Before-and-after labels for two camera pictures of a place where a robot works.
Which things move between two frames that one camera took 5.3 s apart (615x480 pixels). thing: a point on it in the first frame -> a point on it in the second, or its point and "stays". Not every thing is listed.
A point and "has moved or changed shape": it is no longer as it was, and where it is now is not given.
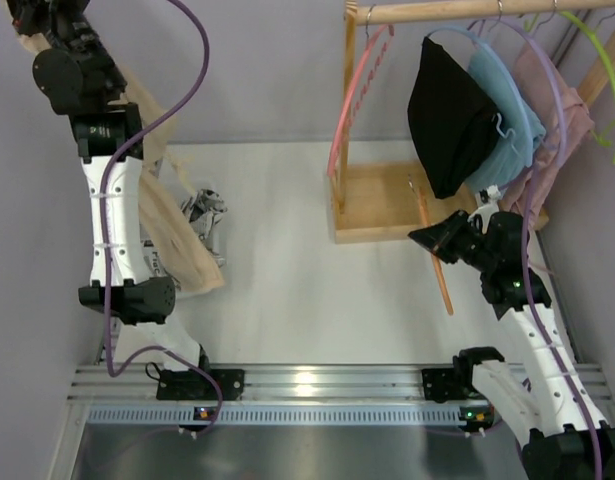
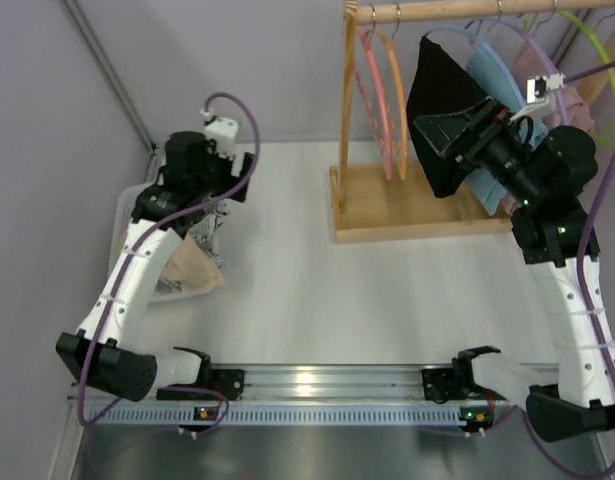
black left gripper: [25, 13] -> [242, 176]
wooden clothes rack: [377, 201] stays
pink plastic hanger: [351, 86] -> [377, 98]
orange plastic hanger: [436, 258] -> [392, 47]
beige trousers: [169, 191] has moved or changed shape
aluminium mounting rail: [99, 382] stays
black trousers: [457, 131] stays
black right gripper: [457, 239] -> [475, 136]
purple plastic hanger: [558, 77] stays
